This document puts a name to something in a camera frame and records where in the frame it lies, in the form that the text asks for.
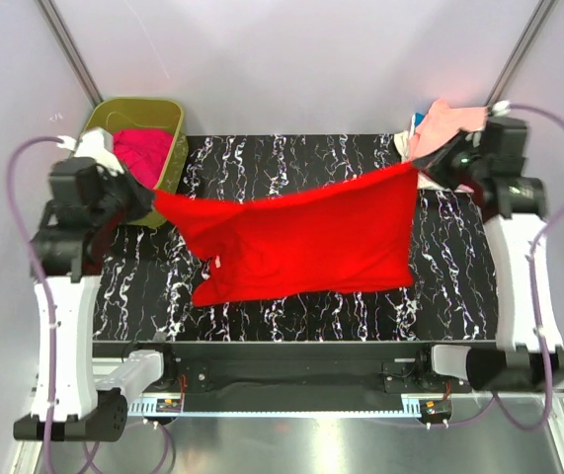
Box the olive green plastic bin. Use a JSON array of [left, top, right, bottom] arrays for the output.
[[81, 97, 190, 229]]

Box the magenta t-shirt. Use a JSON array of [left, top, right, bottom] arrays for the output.
[[114, 128, 173, 190]]

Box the aluminium frame rail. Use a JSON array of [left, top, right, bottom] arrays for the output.
[[28, 355, 564, 401]]

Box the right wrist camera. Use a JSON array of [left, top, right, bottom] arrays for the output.
[[483, 100, 511, 130]]

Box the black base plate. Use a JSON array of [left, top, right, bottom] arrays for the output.
[[121, 340, 472, 395]]

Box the folded pink t-shirt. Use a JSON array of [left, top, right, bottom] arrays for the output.
[[418, 172, 473, 194]]

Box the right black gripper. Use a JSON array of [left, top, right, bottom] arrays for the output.
[[412, 127, 489, 193]]

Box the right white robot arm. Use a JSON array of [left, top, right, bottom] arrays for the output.
[[413, 117, 564, 393]]

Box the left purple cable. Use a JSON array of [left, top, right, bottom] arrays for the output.
[[5, 136, 174, 474]]

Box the folded cream t-shirt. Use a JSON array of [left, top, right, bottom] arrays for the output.
[[393, 131, 417, 162]]

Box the right aluminium corner post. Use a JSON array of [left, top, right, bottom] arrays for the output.
[[486, 0, 559, 107]]

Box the aluminium corner post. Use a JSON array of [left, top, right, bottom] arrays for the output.
[[36, 0, 103, 107], [486, 0, 559, 107]]

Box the folded peach t-shirt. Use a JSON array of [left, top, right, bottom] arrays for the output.
[[408, 99, 488, 159]]

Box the left aluminium corner post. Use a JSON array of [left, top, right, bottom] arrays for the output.
[[36, 0, 103, 107]]

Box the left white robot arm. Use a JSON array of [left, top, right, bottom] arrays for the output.
[[13, 157, 179, 442]]

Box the folded blue t-shirt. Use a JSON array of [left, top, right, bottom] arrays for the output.
[[412, 113, 426, 131]]

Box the red t-shirt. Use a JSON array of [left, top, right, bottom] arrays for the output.
[[154, 163, 418, 307]]

